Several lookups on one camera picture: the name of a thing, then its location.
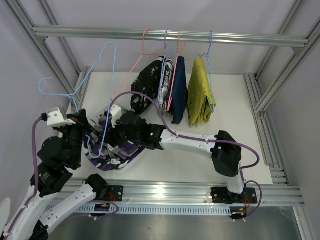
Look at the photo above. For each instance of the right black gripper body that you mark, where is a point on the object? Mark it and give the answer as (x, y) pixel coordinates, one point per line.
(118, 134)

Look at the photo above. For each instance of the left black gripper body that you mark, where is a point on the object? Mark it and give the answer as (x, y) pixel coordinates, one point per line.
(74, 133)

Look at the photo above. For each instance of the white plastic basket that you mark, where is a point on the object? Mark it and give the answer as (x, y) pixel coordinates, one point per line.
(104, 156)

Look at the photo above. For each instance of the purple camouflage trousers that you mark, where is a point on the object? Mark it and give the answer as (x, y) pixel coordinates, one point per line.
(87, 138)

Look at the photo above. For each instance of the black white patterned trousers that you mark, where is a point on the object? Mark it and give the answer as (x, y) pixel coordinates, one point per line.
(147, 83)

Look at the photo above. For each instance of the light blue hanger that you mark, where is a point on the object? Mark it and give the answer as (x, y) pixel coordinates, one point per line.
(210, 70)
(163, 62)
(100, 87)

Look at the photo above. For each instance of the pink hanger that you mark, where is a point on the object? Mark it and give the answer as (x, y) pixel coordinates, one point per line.
(170, 99)
(143, 53)

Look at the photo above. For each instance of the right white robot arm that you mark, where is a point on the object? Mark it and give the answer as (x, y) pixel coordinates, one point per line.
(222, 149)

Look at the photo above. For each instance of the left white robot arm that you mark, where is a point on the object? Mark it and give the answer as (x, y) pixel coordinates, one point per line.
(51, 164)

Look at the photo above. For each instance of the navy blue trousers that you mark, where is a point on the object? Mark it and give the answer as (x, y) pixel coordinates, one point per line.
(180, 92)

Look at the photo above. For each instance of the white black lettered trousers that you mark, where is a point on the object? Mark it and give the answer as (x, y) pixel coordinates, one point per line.
(165, 86)

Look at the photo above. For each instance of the yellow green trousers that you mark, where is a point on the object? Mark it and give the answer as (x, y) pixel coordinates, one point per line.
(201, 102)

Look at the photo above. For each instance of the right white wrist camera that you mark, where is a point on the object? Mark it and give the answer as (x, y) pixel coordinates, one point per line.
(116, 113)

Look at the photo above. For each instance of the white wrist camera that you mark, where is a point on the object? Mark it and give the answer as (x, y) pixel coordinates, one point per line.
(56, 118)
(116, 113)

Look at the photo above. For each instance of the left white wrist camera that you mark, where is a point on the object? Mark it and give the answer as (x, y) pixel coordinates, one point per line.
(56, 118)

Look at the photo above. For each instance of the aluminium front rail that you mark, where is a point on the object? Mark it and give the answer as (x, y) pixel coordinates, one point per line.
(198, 194)

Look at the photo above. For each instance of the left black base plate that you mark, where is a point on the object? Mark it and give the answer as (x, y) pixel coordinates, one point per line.
(114, 193)

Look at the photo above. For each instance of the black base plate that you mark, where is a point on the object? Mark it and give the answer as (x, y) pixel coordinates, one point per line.
(221, 195)
(114, 193)

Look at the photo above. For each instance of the grey slotted cable duct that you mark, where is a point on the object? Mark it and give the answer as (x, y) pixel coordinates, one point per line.
(139, 209)

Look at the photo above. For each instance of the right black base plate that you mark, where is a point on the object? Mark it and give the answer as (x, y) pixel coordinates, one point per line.
(221, 195)

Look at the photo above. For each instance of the aluminium hanging rail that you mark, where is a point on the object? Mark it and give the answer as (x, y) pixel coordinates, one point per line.
(272, 40)

